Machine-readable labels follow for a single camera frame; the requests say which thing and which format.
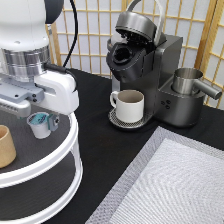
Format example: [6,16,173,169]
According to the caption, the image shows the white two-tier round shelf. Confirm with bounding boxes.
[0,111,83,224]

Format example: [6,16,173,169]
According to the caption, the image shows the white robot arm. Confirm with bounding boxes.
[0,0,79,131]

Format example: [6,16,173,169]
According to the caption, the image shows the grey coffee machine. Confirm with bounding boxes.
[106,0,204,130]

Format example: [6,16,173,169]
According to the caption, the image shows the wooden shoji screen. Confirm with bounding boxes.
[47,0,224,110]

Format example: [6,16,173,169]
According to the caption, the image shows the white coffee pod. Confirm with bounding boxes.
[27,112,51,139]

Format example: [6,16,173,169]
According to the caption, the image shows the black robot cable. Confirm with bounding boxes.
[44,0,80,81]

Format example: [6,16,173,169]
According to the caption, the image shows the steel milk frother jug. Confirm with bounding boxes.
[172,68,222,100]

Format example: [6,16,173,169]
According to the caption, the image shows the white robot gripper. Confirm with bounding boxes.
[0,70,79,131]

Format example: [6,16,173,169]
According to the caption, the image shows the grey woven placemat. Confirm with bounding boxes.
[85,127,224,224]

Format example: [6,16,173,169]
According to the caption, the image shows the tan wooden cup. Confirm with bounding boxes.
[0,125,16,168]

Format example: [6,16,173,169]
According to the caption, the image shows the white ceramic mug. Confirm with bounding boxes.
[110,90,144,123]

